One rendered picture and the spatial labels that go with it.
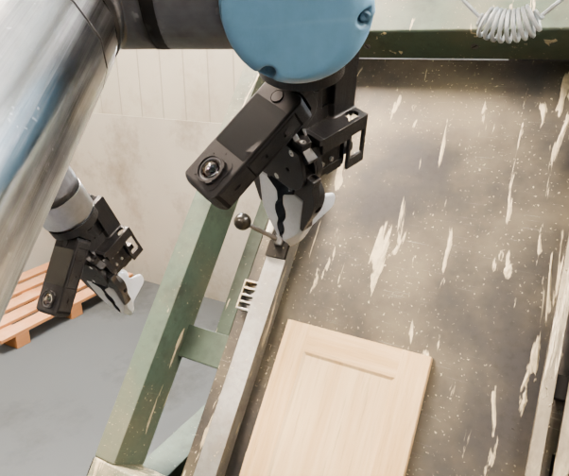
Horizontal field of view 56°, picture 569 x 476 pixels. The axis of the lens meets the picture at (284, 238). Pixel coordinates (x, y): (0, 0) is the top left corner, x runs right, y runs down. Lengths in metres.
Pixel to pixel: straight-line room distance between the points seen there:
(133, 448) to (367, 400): 0.55
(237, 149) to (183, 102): 3.30
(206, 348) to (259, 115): 0.92
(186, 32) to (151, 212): 3.85
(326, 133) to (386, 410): 0.71
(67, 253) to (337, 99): 0.47
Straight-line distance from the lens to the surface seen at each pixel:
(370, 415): 1.09
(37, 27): 0.24
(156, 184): 4.02
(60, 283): 0.80
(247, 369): 1.16
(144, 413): 1.32
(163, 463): 1.47
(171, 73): 3.78
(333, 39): 0.27
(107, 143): 4.30
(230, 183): 0.43
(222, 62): 3.52
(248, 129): 0.45
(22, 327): 3.77
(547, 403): 1.00
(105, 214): 0.83
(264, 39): 0.27
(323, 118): 0.48
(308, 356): 1.14
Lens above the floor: 1.77
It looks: 20 degrees down
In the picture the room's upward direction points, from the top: straight up
